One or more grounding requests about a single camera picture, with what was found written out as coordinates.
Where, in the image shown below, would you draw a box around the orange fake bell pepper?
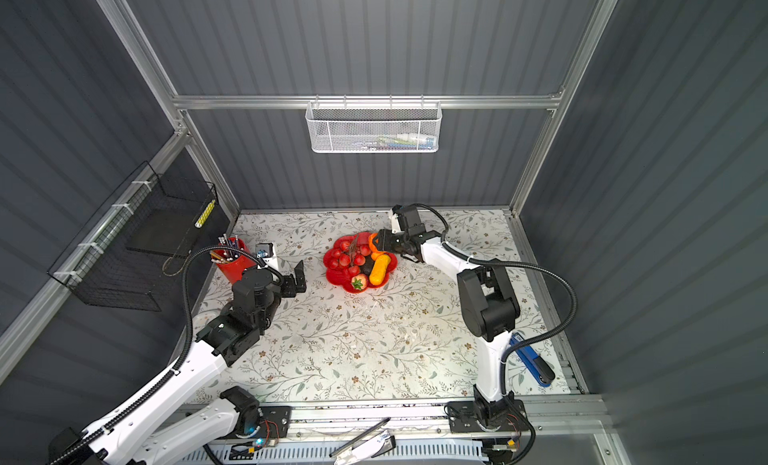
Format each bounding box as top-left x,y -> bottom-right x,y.
368,233 -> 380,255

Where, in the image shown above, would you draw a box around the single fake strawberry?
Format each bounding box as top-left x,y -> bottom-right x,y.
350,273 -> 368,293

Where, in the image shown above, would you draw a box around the dark fake avocado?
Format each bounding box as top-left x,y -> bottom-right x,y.
360,256 -> 375,276

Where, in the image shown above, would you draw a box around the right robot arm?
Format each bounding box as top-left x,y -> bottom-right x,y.
373,204 -> 521,430

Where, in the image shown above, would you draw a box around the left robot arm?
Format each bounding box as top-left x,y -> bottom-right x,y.
48,263 -> 307,464

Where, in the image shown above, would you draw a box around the red flower-shaped fruit bowl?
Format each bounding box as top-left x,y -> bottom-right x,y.
326,252 -> 398,294

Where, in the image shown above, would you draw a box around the red pen cup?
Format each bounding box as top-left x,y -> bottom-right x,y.
215,238 -> 256,284

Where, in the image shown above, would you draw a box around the pens in red cup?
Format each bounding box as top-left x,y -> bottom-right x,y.
209,235 -> 241,265

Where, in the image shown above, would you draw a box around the yellow marker in black basket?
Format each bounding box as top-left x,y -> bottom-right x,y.
194,199 -> 217,229

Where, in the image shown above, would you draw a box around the items in white basket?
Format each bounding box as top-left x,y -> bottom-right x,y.
352,133 -> 438,152

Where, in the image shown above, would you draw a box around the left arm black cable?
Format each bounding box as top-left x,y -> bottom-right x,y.
44,245 -> 283,465

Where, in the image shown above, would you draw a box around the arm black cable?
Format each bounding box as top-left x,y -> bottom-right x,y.
413,203 -> 578,400
44,245 -> 283,465

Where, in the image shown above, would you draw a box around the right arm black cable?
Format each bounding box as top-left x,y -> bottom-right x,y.
413,203 -> 578,400

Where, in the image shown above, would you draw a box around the white wire wall basket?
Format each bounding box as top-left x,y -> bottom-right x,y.
305,103 -> 443,154

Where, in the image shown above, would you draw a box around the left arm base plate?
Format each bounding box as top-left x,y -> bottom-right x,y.
235,406 -> 292,450

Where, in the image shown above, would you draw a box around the black wire wall basket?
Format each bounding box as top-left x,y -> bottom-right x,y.
48,163 -> 225,312

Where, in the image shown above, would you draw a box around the silver tool at front rail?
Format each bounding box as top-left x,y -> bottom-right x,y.
329,418 -> 396,465

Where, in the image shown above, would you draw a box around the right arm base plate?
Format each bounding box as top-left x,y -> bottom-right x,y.
443,400 -> 530,435

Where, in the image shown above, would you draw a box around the blue handled tool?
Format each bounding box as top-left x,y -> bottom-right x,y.
513,345 -> 556,387

